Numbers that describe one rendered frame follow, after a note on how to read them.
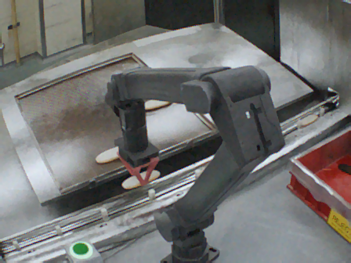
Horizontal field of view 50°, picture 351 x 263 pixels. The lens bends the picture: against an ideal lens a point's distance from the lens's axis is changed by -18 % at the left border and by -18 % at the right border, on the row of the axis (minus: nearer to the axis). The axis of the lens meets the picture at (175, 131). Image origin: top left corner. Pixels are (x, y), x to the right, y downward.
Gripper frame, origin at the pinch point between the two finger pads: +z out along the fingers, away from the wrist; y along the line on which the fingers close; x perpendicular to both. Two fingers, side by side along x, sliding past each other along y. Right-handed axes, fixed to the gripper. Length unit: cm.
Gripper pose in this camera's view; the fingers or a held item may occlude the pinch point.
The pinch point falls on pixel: (139, 178)
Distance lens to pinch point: 107.6
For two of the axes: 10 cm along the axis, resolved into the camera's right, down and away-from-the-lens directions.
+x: -8.3, 3.2, -4.5
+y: -5.6, -4.1, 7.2
